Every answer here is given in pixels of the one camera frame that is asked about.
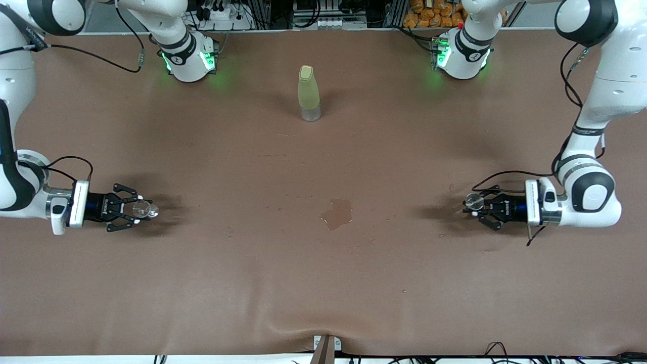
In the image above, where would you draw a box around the clear glass shaker cup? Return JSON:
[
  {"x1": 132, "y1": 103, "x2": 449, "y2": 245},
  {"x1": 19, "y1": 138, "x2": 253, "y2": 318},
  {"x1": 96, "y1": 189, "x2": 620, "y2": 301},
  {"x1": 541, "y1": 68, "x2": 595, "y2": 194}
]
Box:
[{"x1": 131, "y1": 199, "x2": 159, "y2": 221}]

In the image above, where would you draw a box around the spilled liquid puddle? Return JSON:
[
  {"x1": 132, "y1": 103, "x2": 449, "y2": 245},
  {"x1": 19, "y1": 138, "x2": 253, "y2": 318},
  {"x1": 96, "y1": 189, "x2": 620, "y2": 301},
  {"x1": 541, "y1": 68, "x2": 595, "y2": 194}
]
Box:
[{"x1": 320, "y1": 198, "x2": 353, "y2": 231}]

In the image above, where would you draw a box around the brown table mat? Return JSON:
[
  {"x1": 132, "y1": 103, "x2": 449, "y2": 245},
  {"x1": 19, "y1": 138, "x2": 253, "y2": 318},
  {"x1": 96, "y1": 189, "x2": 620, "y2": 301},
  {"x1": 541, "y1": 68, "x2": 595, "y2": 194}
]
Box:
[{"x1": 0, "y1": 28, "x2": 647, "y2": 357}]

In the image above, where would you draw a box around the orange packets pile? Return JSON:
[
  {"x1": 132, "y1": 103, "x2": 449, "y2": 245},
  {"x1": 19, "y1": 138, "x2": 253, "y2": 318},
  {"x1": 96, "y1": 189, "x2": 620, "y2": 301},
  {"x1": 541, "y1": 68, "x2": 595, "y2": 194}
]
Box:
[{"x1": 403, "y1": 0, "x2": 507, "y2": 29}]

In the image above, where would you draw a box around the white power strip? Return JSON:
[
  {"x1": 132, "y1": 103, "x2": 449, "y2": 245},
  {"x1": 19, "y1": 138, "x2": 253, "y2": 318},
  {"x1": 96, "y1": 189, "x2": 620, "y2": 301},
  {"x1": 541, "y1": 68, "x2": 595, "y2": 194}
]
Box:
[{"x1": 200, "y1": 4, "x2": 251, "y2": 25}]

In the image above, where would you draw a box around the green frosted bottle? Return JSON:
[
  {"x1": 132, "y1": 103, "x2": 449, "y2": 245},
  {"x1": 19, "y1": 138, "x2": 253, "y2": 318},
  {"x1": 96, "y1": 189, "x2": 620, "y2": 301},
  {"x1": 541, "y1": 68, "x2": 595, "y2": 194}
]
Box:
[{"x1": 298, "y1": 65, "x2": 322, "y2": 122}]

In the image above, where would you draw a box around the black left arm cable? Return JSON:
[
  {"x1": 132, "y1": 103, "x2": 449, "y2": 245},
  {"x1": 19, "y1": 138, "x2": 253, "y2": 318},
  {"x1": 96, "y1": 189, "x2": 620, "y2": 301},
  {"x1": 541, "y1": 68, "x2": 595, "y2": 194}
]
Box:
[{"x1": 473, "y1": 43, "x2": 607, "y2": 247}]

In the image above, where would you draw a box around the metal pole with bracket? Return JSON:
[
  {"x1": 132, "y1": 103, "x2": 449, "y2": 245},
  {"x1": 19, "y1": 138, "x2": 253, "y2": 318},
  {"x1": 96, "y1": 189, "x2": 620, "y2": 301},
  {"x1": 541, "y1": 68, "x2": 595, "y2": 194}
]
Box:
[{"x1": 312, "y1": 335, "x2": 342, "y2": 364}]

